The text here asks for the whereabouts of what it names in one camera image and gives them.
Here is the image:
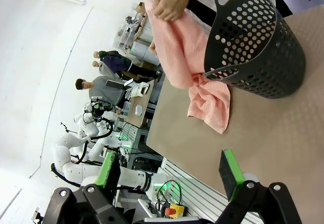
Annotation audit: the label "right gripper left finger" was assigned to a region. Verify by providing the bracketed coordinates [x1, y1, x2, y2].
[45, 150, 130, 224]

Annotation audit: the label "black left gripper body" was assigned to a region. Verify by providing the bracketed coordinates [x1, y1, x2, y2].
[90, 102, 113, 120]

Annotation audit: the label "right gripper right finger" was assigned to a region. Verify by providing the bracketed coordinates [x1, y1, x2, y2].
[218, 148, 302, 224]

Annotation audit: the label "pink towel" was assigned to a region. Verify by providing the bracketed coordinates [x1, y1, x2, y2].
[144, 0, 231, 135]

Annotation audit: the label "person's left hand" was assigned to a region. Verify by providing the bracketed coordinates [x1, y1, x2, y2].
[153, 0, 191, 22]

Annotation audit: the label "seated person in grey sweater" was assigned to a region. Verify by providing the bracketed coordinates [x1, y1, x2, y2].
[75, 76, 127, 108]

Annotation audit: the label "black tablet screen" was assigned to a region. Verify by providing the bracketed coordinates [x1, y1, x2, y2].
[105, 79, 125, 89]

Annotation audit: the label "mannequin in grey top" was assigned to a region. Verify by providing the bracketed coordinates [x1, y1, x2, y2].
[91, 60, 119, 77]

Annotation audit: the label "wooden background desk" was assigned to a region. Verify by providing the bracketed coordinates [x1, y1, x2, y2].
[120, 79, 155, 128]

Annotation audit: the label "white desk stand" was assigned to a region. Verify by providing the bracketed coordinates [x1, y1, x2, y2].
[125, 80, 150, 99]

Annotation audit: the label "mannequin in blue patterned shirt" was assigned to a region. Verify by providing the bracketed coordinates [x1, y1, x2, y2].
[92, 50, 133, 70]

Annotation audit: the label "grey equipment rack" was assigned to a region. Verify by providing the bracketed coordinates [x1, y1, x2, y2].
[126, 122, 165, 176]

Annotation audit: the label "white cylindrical machine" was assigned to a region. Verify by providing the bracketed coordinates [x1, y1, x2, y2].
[130, 41, 160, 66]

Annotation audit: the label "yellow emergency stop button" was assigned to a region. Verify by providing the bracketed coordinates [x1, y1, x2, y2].
[164, 203, 187, 219]

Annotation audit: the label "clear plastic bins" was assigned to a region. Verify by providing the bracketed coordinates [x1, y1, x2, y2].
[116, 19, 137, 50]

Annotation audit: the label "dark grey perforated basket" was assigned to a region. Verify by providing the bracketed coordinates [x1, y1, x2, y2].
[204, 0, 306, 100]

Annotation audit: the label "green and black cable bundle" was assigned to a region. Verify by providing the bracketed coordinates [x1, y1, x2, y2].
[154, 180, 183, 209]

